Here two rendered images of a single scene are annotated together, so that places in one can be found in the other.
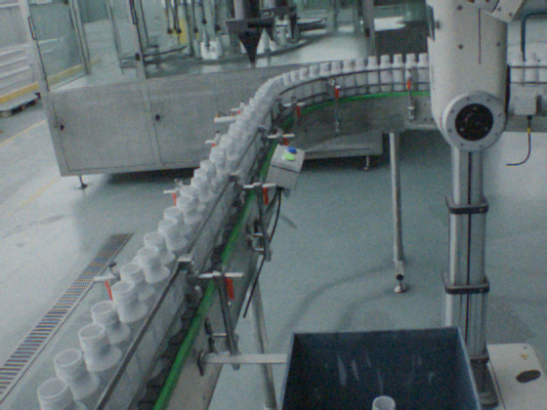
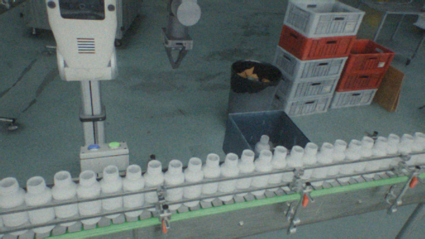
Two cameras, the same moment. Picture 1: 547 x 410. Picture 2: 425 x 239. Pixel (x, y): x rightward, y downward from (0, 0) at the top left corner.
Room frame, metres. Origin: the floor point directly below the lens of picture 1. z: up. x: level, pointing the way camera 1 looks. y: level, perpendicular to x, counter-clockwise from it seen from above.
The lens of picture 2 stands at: (1.66, 0.76, 1.80)
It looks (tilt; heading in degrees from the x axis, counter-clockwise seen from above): 33 degrees down; 236
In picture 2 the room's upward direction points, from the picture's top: 9 degrees clockwise
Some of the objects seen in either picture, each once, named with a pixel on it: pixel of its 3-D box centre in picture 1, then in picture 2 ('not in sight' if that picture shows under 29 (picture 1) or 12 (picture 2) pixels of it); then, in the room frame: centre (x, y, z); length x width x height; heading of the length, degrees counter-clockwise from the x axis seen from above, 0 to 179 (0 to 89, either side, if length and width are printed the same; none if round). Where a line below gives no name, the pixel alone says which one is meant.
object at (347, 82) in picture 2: not in sight; (350, 73); (-1.60, -1.40, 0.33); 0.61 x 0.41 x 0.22; 172
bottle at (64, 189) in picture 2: (238, 156); (65, 198); (1.62, 0.08, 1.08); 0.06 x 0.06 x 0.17
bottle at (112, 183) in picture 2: (230, 169); (111, 191); (1.51, 0.10, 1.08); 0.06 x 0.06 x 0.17
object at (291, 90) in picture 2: not in sight; (302, 79); (-0.89, -1.43, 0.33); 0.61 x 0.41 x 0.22; 175
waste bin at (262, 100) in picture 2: not in sight; (249, 101); (-0.06, -1.24, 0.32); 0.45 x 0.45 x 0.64
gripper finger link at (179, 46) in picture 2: (256, 41); (174, 51); (1.30, -0.01, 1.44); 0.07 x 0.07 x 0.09; 79
